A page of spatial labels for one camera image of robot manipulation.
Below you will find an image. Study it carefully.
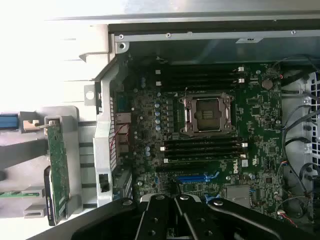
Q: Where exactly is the blue expansion slot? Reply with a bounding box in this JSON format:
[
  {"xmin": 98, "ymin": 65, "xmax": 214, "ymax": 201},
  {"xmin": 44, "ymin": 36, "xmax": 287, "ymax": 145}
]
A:
[{"xmin": 154, "ymin": 175, "xmax": 216, "ymax": 183}]

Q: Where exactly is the silver chipset heatsink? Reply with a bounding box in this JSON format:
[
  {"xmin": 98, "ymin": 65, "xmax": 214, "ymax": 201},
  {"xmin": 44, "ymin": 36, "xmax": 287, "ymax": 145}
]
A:
[{"xmin": 226, "ymin": 185, "xmax": 252, "ymax": 210}]

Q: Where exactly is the long black expansion slot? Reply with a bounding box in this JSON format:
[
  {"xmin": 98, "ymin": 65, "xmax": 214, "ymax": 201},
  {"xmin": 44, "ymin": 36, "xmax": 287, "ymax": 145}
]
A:
[{"xmin": 156, "ymin": 163, "xmax": 221, "ymax": 174}]

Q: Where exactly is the metal CPU socket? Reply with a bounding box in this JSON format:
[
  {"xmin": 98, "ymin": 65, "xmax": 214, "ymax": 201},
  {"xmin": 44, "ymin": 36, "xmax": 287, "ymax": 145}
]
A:
[{"xmin": 178, "ymin": 91, "xmax": 237, "ymax": 138}]

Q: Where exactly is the green motherboard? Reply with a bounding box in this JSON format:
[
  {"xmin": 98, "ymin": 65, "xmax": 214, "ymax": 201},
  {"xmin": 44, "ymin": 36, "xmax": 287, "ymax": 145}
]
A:
[{"xmin": 113, "ymin": 58, "xmax": 286, "ymax": 223}]

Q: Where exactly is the grey parts rack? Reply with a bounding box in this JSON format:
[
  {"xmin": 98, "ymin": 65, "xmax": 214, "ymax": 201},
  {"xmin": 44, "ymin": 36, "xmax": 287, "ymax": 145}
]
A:
[{"xmin": 0, "ymin": 105, "xmax": 98, "ymax": 221}]

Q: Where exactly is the round coin battery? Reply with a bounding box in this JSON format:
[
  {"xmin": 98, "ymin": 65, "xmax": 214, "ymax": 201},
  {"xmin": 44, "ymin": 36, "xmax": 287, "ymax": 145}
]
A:
[{"xmin": 261, "ymin": 79, "xmax": 274, "ymax": 91}]

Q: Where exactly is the perforated metal drive cage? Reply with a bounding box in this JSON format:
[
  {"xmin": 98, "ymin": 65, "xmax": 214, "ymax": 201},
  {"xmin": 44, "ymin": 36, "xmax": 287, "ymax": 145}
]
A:
[{"xmin": 281, "ymin": 72, "xmax": 320, "ymax": 181}]

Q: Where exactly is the black open PC case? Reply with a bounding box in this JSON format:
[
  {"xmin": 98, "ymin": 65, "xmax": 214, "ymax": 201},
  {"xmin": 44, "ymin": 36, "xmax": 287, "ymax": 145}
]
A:
[{"xmin": 44, "ymin": 9, "xmax": 320, "ymax": 240}]

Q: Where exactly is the hard disk in blue carrier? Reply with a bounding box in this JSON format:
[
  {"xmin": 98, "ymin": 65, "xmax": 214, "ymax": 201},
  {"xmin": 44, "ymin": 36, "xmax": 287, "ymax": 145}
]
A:
[{"xmin": 0, "ymin": 112, "xmax": 20, "ymax": 135}]

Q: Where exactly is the red black twisted wire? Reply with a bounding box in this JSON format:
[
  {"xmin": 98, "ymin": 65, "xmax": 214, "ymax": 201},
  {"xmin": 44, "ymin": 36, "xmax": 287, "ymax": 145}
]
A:
[{"xmin": 111, "ymin": 124, "xmax": 129, "ymax": 152}]

